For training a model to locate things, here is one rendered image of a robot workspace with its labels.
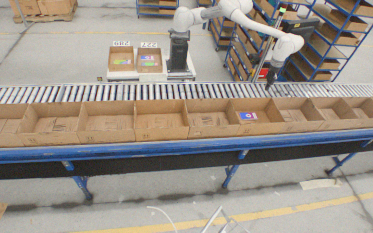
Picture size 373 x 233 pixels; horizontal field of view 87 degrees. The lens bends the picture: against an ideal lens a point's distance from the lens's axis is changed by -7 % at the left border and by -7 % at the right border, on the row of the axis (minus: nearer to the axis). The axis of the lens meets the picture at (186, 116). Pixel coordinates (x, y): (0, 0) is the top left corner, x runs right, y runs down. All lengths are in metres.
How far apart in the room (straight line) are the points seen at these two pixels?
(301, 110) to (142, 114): 1.50
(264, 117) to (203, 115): 0.56
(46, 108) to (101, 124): 0.44
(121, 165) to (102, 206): 0.68
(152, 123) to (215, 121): 0.53
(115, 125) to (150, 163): 0.43
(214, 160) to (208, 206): 0.65
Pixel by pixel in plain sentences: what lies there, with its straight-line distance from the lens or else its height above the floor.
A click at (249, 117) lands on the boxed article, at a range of 1.94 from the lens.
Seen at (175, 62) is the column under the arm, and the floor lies 0.86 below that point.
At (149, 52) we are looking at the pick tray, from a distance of 2.75.
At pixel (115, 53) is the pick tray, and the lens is 2.81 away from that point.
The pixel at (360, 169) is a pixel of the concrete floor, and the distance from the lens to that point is 3.67.
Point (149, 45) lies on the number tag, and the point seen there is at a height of 0.86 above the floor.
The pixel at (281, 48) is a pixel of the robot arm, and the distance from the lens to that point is 1.56.
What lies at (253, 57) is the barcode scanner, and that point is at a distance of 2.42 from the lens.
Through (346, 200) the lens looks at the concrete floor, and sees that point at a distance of 3.21.
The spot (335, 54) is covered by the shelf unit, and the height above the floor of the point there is 0.94.
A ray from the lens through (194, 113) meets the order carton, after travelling 1.83.
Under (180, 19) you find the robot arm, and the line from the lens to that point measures 2.24.
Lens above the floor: 2.22
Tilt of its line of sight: 48 degrees down
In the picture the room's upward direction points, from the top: 9 degrees clockwise
